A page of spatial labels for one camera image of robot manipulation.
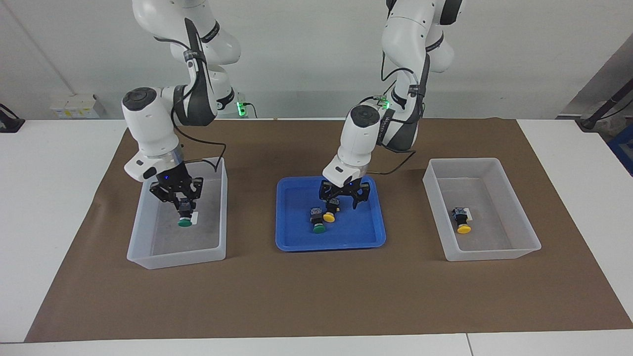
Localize yellow push button switch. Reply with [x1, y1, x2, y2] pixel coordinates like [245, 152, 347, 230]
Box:
[322, 198, 342, 223]
[451, 208, 472, 234]

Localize green push button switch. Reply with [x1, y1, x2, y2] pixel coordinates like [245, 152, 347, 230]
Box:
[177, 197, 194, 228]
[310, 207, 327, 234]

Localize blue plastic tray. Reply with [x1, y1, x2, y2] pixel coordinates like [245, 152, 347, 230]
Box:
[275, 175, 387, 253]

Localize translucent white plastic box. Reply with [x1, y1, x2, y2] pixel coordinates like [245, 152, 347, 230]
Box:
[127, 157, 228, 270]
[423, 158, 542, 262]

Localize brown table mat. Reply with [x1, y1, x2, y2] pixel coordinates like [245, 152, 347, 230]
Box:
[25, 118, 633, 343]

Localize white power strip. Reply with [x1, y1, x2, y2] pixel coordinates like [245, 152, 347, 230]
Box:
[49, 93, 100, 119]

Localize black flat stand foot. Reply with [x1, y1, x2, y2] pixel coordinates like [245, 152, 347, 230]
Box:
[0, 103, 25, 133]

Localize black pole stand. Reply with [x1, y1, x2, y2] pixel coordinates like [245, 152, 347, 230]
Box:
[579, 82, 633, 130]

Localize blue crate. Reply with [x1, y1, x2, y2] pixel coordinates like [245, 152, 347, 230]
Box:
[607, 124, 633, 177]

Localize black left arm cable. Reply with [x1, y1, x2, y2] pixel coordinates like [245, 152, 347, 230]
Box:
[366, 49, 426, 176]

